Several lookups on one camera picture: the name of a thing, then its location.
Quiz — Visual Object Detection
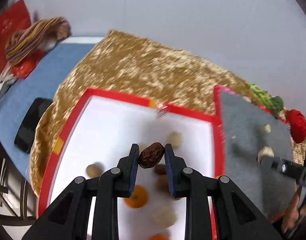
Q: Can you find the brown longan fruit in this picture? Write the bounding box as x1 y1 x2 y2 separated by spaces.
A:
86 163 104 178
156 174 169 193

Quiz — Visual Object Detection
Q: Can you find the beige hexagonal cake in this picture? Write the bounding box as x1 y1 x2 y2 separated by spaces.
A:
151 205 177 228

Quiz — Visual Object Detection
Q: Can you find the orange tangerine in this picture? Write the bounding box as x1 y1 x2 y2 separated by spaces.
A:
124 185 149 209
149 234 169 240

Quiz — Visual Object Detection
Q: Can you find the dark red jujube date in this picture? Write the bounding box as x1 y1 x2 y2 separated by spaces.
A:
153 164 167 176

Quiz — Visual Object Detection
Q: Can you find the pale round nut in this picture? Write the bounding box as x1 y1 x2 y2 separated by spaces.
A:
166 131 183 149

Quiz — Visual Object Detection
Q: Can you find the person's right hand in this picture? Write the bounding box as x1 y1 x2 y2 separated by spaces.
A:
281 192 306 233

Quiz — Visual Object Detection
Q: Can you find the white pastry piece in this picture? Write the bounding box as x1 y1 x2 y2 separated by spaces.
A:
264 124 271 133
256 146 274 163

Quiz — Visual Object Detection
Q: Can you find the red yarn ball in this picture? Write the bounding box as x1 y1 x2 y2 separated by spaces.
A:
286 109 306 144

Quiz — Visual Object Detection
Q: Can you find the grey felt mat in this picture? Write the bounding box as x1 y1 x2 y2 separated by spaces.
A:
220 92 295 216

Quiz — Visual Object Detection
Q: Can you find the green leafy vegetable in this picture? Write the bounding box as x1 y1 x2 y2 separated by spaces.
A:
247 83 284 118

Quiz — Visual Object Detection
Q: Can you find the black smartphone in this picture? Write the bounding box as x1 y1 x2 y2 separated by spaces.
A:
14 98 53 154

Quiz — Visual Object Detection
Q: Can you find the red rimmed white box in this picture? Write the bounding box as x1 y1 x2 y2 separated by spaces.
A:
37 89 223 239

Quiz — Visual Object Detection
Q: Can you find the blue table surface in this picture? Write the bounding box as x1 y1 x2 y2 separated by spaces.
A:
0 37 103 180

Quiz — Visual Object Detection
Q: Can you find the gold sequin tablecloth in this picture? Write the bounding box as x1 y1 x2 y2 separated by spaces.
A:
29 29 306 198

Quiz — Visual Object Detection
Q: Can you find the multicolour yarn skein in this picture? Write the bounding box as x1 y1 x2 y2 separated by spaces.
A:
4 16 71 67

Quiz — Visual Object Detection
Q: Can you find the red paper bag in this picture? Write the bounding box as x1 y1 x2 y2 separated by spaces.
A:
0 0 31 72

